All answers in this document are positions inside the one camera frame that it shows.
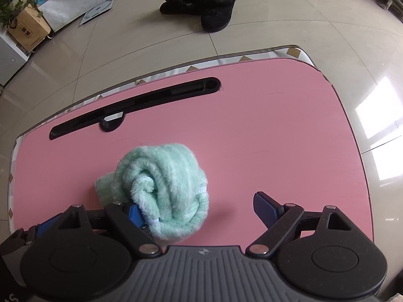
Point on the mint green fluffy towel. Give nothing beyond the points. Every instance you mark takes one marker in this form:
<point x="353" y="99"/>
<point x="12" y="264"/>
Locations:
<point x="170" y="176"/>

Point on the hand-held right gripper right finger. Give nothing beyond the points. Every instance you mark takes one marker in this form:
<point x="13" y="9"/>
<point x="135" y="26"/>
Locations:
<point x="266" y="209"/>

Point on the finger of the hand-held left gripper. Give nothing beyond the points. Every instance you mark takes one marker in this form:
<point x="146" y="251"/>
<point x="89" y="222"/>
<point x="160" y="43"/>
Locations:
<point x="47" y="225"/>

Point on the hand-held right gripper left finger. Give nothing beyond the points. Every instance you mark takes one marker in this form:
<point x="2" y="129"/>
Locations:
<point x="137" y="215"/>

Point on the pink lap desk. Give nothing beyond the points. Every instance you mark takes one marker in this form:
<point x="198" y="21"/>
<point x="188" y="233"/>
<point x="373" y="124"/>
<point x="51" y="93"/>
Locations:
<point x="267" y="148"/>

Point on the black fuzzy slipper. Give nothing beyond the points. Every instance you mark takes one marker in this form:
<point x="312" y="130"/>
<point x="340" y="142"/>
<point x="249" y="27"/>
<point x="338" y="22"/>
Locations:
<point x="179" y="4"/>
<point x="217" y="15"/>

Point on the brown cardboard box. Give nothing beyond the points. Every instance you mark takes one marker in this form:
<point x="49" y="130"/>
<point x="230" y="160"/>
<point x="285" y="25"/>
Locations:
<point x="30" y="31"/>

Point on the trailing pothos plant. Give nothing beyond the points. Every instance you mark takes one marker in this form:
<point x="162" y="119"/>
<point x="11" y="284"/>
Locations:
<point x="9" y="6"/>

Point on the white chest freezer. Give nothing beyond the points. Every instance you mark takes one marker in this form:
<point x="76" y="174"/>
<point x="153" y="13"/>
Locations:
<point x="9" y="59"/>

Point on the white bathroom scale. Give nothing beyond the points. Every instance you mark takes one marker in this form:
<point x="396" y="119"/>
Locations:
<point x="96" y="12"/>

